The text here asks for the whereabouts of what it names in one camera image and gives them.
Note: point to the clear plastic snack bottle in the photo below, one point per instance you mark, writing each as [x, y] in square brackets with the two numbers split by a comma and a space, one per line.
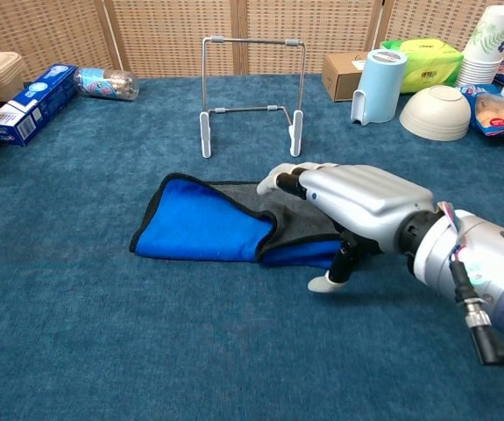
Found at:
[107, 83]

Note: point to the green tissue pack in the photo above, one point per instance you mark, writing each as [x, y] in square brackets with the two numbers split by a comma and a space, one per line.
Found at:
[431, 66]

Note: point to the cream upturned bowl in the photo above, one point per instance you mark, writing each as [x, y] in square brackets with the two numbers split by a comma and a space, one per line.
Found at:
[435, 114]

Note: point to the light blue cylindrical container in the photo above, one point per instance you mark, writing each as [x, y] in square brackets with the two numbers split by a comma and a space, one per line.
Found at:
[381, 87]

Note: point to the blue toothpaste box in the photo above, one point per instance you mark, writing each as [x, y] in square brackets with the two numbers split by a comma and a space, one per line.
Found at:
[32, 105]

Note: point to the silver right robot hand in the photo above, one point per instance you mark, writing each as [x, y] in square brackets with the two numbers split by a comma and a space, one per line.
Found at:
[365, 197]

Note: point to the grey and blue cloth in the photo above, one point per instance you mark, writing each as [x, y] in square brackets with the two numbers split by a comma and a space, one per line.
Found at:
[194, 223]

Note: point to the blue cookie snack bag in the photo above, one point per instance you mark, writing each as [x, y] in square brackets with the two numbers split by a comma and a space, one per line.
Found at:
[497, 116]

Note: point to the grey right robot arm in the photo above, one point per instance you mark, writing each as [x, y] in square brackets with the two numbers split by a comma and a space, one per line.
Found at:
[488, 263]

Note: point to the teal carpet table cover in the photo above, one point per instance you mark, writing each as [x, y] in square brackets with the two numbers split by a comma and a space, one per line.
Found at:
[190, 342]

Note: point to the wicker folding screen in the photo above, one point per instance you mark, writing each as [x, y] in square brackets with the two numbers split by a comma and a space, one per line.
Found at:
[168, 30]

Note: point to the brown cardboard box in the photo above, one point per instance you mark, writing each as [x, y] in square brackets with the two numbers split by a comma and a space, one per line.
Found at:
[341, 76]

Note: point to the stack of paper cups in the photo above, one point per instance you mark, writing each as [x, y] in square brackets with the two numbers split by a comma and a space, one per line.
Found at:
[488, 48]

